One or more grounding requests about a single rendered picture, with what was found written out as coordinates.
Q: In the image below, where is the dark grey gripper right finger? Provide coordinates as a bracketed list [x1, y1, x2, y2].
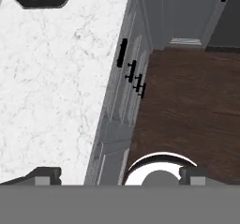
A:
[178, 166, 227, 187]

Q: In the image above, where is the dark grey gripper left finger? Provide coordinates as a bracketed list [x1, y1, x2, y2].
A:
[0, 166, 63, 187]

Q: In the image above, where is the grey drawer front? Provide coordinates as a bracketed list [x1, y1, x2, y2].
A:
[102, 11, 152, 127]
[84, 140, 131, 187]

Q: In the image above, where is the round white and black object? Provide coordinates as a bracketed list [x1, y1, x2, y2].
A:
[122, 151, 199, 187]

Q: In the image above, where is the dark grey cupboard door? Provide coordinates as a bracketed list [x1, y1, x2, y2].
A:
[205, 0, 240, 53]

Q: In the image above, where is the tall grey cupboard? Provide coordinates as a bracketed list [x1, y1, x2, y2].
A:
[137, 0, 228, 52]

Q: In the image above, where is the black drawer handle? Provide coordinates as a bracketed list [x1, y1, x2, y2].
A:
[132, 73, 143, 94]
[116, 37, 128, 68]
[124, 59, 138, 83]
[139, 82, 147, 99]

